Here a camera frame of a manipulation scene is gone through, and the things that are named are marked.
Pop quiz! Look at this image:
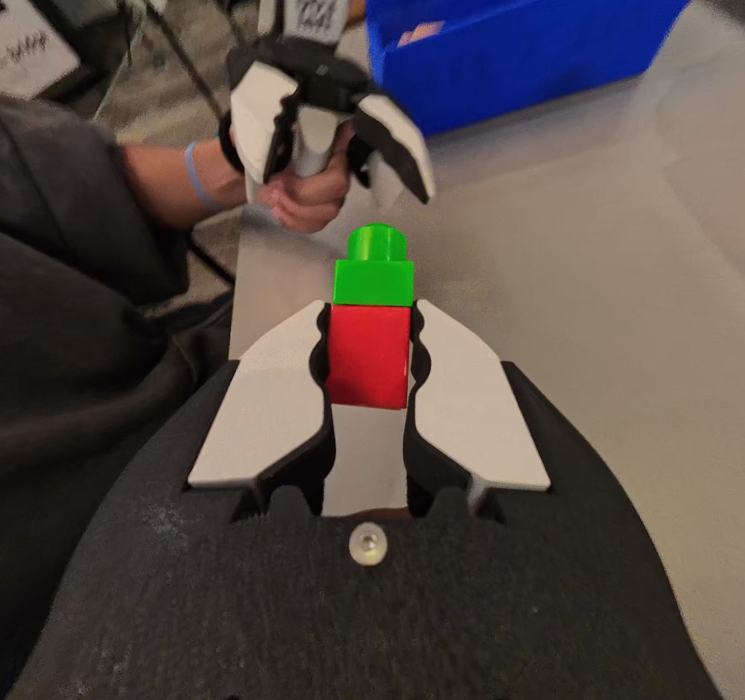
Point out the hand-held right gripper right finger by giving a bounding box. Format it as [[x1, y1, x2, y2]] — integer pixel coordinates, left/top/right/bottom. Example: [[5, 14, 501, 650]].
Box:
[[403, 298, 552, 517]]

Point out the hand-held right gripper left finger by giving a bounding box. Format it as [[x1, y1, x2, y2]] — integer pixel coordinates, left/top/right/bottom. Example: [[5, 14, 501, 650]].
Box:
[[187, 299, 337, 519]]

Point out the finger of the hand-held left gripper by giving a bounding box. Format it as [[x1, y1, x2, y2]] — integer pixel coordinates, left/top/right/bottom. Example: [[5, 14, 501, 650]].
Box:
[[352, 93, 437, 212], [229, 62, 300, 205]]

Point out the red one-stud toy block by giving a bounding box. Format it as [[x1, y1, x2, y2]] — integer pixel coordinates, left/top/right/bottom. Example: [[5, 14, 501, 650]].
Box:
[[324, 304, 412, 411]]

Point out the green two-stud toy block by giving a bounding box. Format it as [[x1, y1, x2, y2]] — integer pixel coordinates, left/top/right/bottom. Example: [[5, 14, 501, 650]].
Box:
[[332, 222, 416, 308]]

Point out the blue plastic bin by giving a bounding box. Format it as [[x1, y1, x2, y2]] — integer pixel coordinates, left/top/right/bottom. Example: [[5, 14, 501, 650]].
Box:
[[365, 0, 718, 137]]

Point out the person's left forearm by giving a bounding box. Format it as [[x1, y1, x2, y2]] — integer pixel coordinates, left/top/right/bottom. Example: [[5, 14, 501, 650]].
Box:
[[0, 97, 251, 305]]

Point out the person's left hand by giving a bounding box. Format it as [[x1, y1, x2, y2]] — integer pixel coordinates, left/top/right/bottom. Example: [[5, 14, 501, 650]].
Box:
[[256, 120, 357, 235]]

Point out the blue wristband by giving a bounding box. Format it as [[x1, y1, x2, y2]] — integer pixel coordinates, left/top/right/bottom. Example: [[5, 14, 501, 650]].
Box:
[[184, 141, 227, 214]]

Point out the black tripod stand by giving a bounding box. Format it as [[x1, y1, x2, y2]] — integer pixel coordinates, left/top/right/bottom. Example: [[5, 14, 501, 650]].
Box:
[[113, 0, 242, 124]]

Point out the framed black white marker sign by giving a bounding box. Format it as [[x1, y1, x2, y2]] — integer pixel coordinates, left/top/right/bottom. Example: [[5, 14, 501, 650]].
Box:
[[0, 0, 81, 101]]

